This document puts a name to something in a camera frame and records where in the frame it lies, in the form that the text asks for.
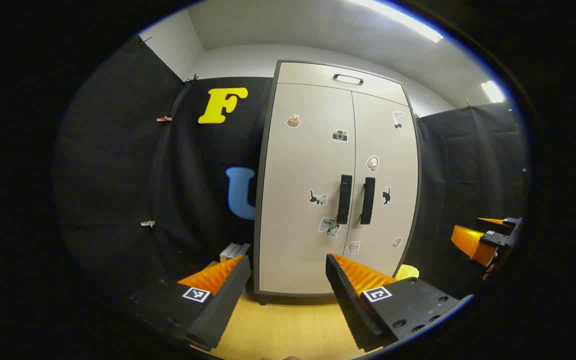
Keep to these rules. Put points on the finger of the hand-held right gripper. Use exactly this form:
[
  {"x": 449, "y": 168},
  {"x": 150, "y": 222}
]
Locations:
[
  {"x": 493, "y": 222},
  {"x": 470, "y": 244}
]

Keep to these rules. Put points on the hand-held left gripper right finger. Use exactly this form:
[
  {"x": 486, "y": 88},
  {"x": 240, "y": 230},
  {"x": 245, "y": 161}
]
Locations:
[{"x": 348, "y": 305}]

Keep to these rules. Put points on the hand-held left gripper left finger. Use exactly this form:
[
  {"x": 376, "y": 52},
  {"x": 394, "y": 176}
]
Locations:
[{"x": 223, "y": 305}]

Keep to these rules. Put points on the white shoe cabinet door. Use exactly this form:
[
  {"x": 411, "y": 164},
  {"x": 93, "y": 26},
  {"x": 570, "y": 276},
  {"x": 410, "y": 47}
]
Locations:
[
  {"x": 393, "y": 150},
  {"x": 303, "y": 175}
]

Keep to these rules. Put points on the white double-door shoe cabinet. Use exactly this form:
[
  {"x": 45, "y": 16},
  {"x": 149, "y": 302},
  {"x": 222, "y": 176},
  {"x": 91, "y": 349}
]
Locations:
[{"x": 268, "y": 150}]

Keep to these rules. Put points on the white cabinet drawer front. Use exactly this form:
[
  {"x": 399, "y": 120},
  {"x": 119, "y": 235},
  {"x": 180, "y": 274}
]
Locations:
[{"x": 308, "y": 74}]

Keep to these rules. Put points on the pale book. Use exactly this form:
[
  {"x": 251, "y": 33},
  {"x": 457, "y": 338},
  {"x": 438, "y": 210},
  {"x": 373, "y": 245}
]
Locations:
[{"x": 227, "y": 251}]

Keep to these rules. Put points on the dark grey book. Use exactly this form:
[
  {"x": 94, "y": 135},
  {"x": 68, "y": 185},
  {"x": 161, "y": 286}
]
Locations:
[{"x": 238, "y": 249}]

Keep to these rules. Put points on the black backdrop cloth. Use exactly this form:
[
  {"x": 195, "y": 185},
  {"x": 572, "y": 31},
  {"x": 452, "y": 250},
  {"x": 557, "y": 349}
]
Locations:
[
  {"x": 458, "y": 165},
  {"x": 118, "y": 175}
]

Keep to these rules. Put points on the yellow soft object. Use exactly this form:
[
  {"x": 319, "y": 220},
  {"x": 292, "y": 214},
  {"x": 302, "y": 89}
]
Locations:
[{"x": 407, "y": 271}]

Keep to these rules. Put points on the silver clip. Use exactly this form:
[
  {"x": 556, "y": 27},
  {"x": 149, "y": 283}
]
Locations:
[{"x": 147, "y": 223}]

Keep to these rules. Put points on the short ceiling light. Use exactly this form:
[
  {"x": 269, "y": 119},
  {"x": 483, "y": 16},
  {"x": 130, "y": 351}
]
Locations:
[{"x": 492, "y": 91}]

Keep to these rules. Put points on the pink clip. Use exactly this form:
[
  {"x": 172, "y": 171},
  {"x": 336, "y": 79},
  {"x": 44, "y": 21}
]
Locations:
[{"x": 164, "y": 119}]

